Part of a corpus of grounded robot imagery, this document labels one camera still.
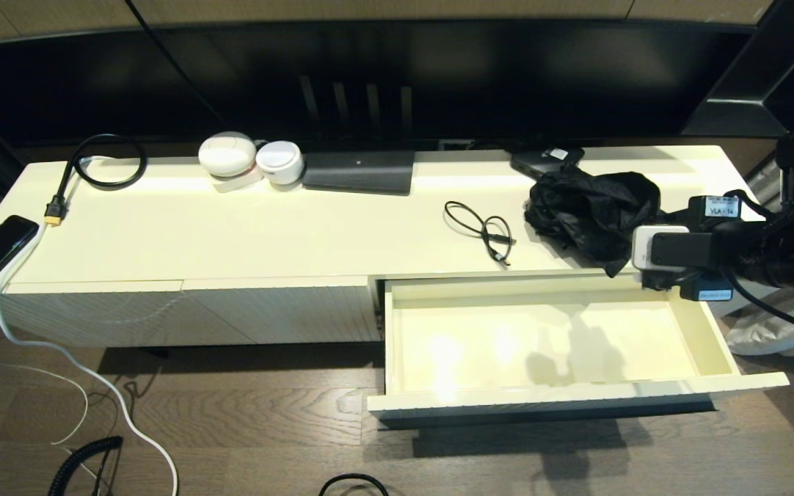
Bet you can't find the large white round device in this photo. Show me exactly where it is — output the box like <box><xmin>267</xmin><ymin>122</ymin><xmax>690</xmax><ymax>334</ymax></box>
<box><xmin>198</xmin><ymin>132</ymin><xmax>258</xmax><ymax>178</ymax></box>

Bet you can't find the thin black metal rod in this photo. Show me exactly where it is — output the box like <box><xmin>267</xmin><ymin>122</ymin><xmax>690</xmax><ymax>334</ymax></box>
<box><xmin>378</xmin><ymin>405</ymin><xmax>717</xmax><ymax>429</ymax></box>

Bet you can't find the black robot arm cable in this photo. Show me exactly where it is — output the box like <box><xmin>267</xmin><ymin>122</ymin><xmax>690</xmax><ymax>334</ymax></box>
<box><xmin>721</xmin><ymin>272</ymin><xmax>794</xmax><ymax>347</ymax></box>

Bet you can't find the black television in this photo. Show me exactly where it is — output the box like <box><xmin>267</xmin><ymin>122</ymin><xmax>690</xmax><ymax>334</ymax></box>
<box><xmin>152</xmin><ymin>21</ymin><xmax>760</xmax><ymax>154</ymax></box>

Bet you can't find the grey curtain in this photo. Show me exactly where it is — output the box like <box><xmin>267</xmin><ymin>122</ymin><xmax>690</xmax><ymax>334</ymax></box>
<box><xmin>724</xmin><ymin>96</ymin><xmax>794</xmax><ymax>414</ymax></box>

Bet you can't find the black wall shelf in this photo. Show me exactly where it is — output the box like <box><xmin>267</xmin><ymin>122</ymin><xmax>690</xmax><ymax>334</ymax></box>
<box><xmin>680</xmin><ymin>0</ymin><xmax>794</xmax><ymax>138</ymax></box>

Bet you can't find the flat black router box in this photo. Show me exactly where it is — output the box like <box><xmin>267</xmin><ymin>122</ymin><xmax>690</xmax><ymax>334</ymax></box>
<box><xmin>301</xmin><ymin>150</ymin><xmax>416</xmax><ymax>196</ymax></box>

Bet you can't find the beige card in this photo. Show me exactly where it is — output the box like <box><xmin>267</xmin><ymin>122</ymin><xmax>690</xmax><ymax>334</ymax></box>
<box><xmin>211</xmin><ymin>171</ymin><xmax>265</xmax><ymax>194</ymax></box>

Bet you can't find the black cable loop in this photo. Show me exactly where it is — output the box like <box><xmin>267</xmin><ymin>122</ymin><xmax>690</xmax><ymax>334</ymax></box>
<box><xmin>318</xmin><ymin>473</ymin><xmax>389</xmax><ymax>496</ymax></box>

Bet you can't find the black umbrella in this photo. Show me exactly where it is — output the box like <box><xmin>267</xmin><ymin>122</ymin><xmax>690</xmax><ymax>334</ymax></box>
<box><xmin>524</xmin><ymin>165</ymin><xmax>661</xmax><ymax>278</ymax></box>

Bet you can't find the black coiled cable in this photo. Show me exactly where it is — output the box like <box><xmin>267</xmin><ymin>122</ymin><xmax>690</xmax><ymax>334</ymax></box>
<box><xmin>48</xmin><ymin>435</ymin><xmax>124</xmax><ymax>496</ymax></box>

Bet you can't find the thin black USB cable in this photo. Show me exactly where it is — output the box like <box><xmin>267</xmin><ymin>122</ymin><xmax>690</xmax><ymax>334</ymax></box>
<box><xmin>443</xmin><ymin>200</ymin><xmax>516</xmax><ymax>267</ymax></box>

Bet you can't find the white TV cabinet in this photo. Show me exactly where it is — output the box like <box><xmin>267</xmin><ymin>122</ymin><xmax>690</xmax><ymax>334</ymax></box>
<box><xmin>0</xmin><ymin>143</ymin><xmax>784</xmax><ymax>349</ymax></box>

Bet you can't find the small black box with label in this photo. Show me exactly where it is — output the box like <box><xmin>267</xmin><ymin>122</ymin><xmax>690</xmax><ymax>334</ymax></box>
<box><xmin>511</xmin><ymin>145</ymin><xmax>585</xmax><ymax>180</ymax></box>

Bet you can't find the thin white cable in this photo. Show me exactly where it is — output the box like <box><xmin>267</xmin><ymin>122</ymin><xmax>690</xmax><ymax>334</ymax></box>
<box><xmin>0</xmin><ymin>348</ymin><xmax>89</xmax><ymax>446</ymax></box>

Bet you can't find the black cable with yellow plug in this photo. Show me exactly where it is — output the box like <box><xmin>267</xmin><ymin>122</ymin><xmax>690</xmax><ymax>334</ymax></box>
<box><xmin>44</xmin><ymin>134</ymin><xmax>149</xmax><ymax>227</ymax></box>

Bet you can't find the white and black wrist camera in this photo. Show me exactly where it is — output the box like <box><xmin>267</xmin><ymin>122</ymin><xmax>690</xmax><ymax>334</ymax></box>
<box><xmin>631</xmin><ymin>225</ymin><xmax>715</xmax><ymax>273</ymax></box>

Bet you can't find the white ribbed drawer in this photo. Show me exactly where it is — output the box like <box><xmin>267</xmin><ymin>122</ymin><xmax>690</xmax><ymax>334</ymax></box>
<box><xmin>367</xmin><ymin>271</ymin><xmax>791</xmax><ymax>429</ymax></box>

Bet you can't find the small white round device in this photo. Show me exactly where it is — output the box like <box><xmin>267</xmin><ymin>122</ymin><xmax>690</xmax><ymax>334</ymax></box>
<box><xmin>256</xmin><ymin>141</ymin><xmax>305</xmax><ymax>185</ymax></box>

